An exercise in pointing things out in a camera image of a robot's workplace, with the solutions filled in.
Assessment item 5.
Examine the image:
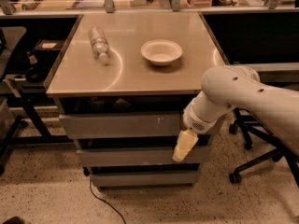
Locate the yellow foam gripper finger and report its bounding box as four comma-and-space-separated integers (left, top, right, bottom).
173, 130, 198, 161

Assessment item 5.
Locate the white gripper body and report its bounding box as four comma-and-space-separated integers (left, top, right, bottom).
183, 103, 215, 134

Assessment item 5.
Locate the grey top drawer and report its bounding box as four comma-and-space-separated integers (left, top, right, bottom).
59, 110, 226, 140

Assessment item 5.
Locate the grey drawer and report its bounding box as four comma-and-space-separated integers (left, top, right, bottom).
59, 110, 226, 140
90, 171, 201, 187
77, 147, 211, 167

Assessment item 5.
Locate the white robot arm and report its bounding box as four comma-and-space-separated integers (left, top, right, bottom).
173, 66, 299, 161

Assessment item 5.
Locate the grey middle drawer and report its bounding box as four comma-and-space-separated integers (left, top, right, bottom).
77, 147, 211, 167

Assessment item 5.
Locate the grey bottom drawer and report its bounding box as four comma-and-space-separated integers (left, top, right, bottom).
90, 171, 201, 187

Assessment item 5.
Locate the grey drawer cabinet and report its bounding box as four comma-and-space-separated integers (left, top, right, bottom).
43, 11, 230, 192

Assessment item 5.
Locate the black office chair base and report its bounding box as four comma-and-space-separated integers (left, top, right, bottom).
228, 107, 299, 187

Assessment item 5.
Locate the white bowl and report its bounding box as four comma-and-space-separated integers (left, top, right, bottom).
141, 39, 182, 66

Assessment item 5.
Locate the square white packet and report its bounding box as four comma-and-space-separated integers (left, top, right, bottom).
113, 98, 131, 111

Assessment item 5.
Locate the clear plastic water bottle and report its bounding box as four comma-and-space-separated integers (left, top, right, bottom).
88, 26, 110, 61

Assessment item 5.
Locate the black round object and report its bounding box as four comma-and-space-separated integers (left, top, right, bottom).
25, 65, 47, 82

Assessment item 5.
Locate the black floor cable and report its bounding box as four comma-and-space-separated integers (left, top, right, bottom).
89, 179, 128, 224

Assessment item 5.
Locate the black table frame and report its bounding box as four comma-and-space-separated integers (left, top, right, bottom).
6, 77, 74, 147

